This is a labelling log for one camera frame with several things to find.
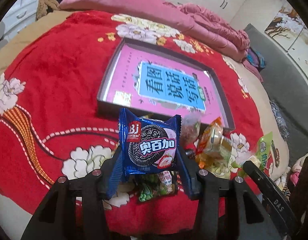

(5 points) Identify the pink quilt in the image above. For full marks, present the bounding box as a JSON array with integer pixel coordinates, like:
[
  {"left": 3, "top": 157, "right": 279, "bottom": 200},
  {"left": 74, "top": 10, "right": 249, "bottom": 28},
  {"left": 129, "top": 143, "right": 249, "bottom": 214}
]
[{"left": 58, "top": 0, "right": 265, "bottom": 82}]

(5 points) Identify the dark shallow box tray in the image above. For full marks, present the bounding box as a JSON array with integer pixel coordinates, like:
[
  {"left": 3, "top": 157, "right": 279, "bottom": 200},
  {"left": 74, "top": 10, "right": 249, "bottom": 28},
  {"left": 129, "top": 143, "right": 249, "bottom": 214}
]
[{"left": 96, "top": 38, "right": 236, "bottom": 133}]

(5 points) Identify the pink and blue book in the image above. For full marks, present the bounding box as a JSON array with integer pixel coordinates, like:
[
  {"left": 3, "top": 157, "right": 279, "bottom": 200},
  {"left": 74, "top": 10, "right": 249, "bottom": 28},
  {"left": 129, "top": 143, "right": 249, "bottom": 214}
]
[{"left": 103, "top": 42, "right": 228, "bottom": 127}]

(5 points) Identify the blue Oreo-style cookie packet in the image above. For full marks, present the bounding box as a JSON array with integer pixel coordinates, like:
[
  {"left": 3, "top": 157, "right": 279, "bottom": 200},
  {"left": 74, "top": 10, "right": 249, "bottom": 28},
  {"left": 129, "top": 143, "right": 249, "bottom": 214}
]
[{"left": 106, "top": 108, "right": 182, "bottom": 198}]

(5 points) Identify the white drawer cabinet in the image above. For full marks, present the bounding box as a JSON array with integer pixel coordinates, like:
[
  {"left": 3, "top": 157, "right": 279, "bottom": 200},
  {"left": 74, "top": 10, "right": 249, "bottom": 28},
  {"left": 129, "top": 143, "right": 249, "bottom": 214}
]
[{"left": 0, "top": 0, "right": 39, "bottom": 49}]

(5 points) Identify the light green snack packet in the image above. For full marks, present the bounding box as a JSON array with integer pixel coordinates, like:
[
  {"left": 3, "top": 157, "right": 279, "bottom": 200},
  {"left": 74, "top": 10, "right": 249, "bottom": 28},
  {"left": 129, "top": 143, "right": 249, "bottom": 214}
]
[{"left": 230, "top": 132, "right": 273, "bottom": 171}]

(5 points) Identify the green peas snack packet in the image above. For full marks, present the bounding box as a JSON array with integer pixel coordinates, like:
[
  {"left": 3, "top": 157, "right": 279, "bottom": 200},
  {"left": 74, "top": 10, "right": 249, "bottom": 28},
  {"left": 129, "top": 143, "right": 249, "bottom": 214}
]
[{"left": 135, "top": 171, "right": 178, "bottom": 203}]

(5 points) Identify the orange biscuit packet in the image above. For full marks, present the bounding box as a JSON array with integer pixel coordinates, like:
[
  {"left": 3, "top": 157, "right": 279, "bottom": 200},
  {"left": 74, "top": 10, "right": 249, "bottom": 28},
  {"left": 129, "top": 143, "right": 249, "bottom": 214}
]
[{"left": 195, "top": 117, "right": 232, "bottom": 169}]

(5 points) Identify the small dark candy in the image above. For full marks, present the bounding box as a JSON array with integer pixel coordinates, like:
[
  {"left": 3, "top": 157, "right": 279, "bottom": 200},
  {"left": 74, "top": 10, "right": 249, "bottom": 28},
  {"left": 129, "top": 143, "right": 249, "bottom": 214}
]
[{"left": 184, "top": 148, "right": 196, "bottom": 159}]

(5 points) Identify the clear red date snack bag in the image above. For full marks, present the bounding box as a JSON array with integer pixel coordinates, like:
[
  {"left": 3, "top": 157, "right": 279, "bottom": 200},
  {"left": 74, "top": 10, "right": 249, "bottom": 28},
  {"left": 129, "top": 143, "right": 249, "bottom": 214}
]
[{"left": 180, "top": 112, "right": 201, "bottom": 148}]

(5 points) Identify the red floral blanket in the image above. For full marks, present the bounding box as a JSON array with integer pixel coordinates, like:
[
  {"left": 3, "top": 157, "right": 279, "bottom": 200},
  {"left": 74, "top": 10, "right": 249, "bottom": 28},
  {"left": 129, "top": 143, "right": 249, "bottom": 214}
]
[{"left": 0, "top": 11, "right": 277, "bottom": 220}]

